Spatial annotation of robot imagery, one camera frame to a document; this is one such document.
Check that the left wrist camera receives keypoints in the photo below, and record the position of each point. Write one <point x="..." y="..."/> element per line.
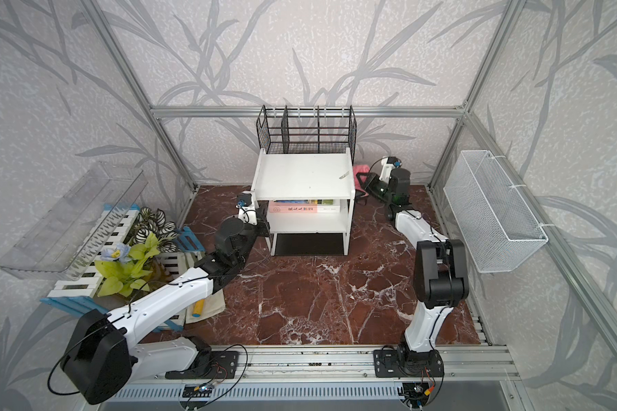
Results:
<point x="247" y="205"/>

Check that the green artificial plant with flower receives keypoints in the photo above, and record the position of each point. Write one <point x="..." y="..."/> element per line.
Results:
<point x="125" y="268"/>

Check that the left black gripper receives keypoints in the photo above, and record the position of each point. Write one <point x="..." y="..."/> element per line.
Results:
<point x="262" y="222"/>

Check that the white two-tier bookshelf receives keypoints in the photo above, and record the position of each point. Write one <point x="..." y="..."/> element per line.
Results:
<point x="306" y="177"/>

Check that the clear plastic wall tray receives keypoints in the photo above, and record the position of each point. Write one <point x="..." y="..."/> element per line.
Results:
<point x="69" y="237"/>

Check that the white mesh wall basket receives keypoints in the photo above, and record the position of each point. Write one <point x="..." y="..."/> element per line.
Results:
<point x="499" y="229"/>

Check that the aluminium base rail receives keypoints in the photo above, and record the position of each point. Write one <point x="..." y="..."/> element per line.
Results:
<point x="356" y="363"/>

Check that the black wire wall basket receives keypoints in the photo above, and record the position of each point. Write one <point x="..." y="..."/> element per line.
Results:
<point x="318" y="130"/>

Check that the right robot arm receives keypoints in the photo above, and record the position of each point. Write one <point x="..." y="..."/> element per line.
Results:
<point x="440" y="281"/>

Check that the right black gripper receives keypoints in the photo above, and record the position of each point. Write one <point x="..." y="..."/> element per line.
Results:
<point x="370" y="181"/>

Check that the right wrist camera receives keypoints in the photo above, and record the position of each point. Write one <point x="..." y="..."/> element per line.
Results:
<point x="387" y="165"/>

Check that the white blue picket crate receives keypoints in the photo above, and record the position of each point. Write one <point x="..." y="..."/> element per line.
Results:
<point x="80" y="296"/>

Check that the yellow item on beige cloth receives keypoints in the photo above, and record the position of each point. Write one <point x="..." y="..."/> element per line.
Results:
<point x="208" y="307"/>

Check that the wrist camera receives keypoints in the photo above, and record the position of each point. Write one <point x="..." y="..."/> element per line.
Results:
<point x="247" y="205"/>
<point x="387" y="165"/>

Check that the striped leaf plant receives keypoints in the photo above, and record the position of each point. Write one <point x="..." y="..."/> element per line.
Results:
<point x="155" y="222"/>

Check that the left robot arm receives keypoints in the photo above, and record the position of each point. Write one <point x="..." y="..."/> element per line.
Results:
<point x="106" y="351"/>

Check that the pink fluffy cloth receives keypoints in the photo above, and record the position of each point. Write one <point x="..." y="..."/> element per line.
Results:
<point x="360" y="172"/>

